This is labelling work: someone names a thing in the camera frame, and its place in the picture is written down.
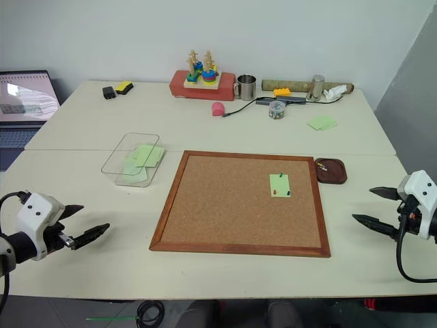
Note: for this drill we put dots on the open laptop computer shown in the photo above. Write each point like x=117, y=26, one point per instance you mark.
x=24, y=99

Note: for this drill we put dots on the yellow toy brick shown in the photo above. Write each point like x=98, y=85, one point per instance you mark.
x=281, y=92

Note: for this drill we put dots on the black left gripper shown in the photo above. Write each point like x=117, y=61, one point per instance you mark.
x=56, y=237

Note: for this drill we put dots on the long brown cardboard tube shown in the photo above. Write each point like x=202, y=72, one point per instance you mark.
x=283, y=84

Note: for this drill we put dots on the clear plastic container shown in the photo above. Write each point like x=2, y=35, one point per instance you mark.
x=117, y=171

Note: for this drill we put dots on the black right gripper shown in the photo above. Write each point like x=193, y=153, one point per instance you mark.
x=409, y=217

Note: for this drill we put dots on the grey partition panel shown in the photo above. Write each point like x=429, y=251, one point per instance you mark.
x=413, y=95

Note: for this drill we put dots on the crumpled white paper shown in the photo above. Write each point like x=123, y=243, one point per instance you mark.
x=334, y=93

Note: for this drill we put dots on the clear jar of pins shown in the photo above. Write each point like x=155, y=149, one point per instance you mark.
x=277, y=110

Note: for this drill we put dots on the small red object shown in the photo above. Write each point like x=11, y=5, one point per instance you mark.
x=370, y=303

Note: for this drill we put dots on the stainless steel tumbler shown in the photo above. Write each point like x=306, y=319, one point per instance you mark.
x=315, y=87

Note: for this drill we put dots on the red rectangular box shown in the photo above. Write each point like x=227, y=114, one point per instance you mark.
x=177, y=89

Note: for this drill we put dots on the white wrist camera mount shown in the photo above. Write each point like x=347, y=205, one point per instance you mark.
x=35, y=213
x=425, y=200

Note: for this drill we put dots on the brown wooden tray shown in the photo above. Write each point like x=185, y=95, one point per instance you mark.
x=336, y=172

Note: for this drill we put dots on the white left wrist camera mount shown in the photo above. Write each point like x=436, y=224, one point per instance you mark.
x=35, y=213

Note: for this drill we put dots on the stainless steel mug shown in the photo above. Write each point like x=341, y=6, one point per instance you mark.
x=246, y=88

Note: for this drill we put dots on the yellow black device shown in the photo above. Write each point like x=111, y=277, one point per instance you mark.
x=124, y=87

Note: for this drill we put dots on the pink rounded block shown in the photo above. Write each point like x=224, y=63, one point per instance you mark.
x=218, y=109

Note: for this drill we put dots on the wooden colourful stacking toy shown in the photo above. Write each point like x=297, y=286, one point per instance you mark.
x=203, y=77

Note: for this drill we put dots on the pinned green paper note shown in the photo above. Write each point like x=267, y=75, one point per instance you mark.
x=279, y=186

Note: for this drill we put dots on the wood-framed cork board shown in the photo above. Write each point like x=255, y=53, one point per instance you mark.
x=225, y=205

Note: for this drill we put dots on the black power adapter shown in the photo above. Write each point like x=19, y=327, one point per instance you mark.
x=109, y=93

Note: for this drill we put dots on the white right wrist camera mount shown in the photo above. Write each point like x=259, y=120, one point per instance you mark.
x=425, y=200

